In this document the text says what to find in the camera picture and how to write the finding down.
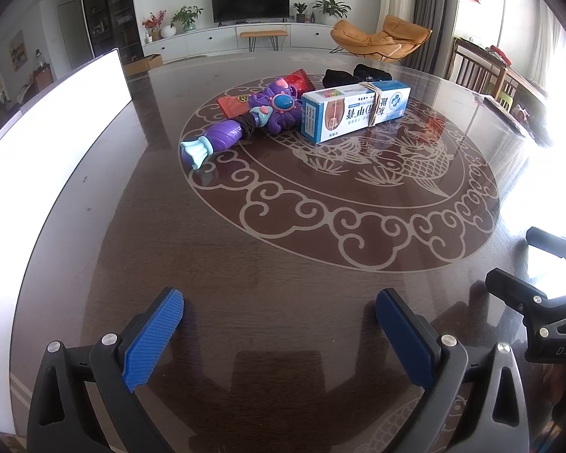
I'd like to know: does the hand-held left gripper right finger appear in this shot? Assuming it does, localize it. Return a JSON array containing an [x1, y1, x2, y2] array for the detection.
[[375, 288, 531, 453]]

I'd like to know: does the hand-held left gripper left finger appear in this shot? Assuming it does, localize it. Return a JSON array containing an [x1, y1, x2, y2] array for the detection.
[[27, 287, 185, 453]]

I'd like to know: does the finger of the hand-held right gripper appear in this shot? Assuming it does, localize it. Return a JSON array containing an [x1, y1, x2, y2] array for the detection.
[[526, 226, 566, 265], [485, 268, 566, 341]]

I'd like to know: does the brown patterned wooden desktop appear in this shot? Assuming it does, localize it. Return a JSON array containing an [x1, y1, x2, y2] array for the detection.
[[9, 49, 566, 453]]

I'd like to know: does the dark wooden chair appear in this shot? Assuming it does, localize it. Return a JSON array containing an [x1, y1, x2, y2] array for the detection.
[[450, 38, 520, 105]]

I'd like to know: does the white and blue carton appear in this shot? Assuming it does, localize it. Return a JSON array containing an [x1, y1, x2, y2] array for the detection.
[[301, 80, 412, 145]]

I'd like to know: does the black cloth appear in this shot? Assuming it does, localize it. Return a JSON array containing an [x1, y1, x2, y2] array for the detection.
[[353, 63, 392, 84], [323, 69, 359, 89]]

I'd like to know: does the purple toy wand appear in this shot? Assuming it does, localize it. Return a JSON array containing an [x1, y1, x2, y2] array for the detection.
[[180, 79, 307, 171]]

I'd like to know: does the grey curtain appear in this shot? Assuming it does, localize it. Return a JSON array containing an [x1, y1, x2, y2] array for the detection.
[[415, 0, 460, 76]]

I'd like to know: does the orange lounge chair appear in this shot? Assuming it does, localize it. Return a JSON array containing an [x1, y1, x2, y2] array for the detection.
[[330, 15, 432, 63]]

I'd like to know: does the cardboard box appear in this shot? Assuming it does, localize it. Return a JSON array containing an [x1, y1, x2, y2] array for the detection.
[[124, 53, 163, 76]]

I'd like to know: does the red packet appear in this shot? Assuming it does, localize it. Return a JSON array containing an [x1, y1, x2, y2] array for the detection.
[[217, 70, 318, 118]]

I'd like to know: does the wooden dining set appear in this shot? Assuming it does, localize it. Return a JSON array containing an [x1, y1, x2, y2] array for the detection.
[[0, 59, 54, 114]]

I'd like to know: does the white television cabinet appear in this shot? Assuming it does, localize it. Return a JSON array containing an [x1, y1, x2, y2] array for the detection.
[[141, 23, 359, 62]]

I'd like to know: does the red flower in vase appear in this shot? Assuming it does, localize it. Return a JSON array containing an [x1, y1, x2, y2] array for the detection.
[[141, 11, 167, 41]]

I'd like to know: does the green potted plant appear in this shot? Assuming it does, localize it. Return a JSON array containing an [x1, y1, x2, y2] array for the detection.
[[171, 6, 203, 33]]

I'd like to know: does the small wooden bench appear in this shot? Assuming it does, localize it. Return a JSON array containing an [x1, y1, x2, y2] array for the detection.
[[240, 31, 289, 52]]

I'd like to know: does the dark glass cabinet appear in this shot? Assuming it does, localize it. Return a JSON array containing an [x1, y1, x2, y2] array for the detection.
[[80, 0, 145, 64]]

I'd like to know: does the large leafy potted plant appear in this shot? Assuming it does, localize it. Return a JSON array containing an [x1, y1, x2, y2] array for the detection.
[[311, 0, 352, 22]]

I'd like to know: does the black flat television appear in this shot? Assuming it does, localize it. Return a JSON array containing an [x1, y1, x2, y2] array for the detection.
[[211, 0, 291, 25]]

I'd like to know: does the framed wall painting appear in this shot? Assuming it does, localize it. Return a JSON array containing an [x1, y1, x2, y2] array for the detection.
[[9, 31, 25, 72]]

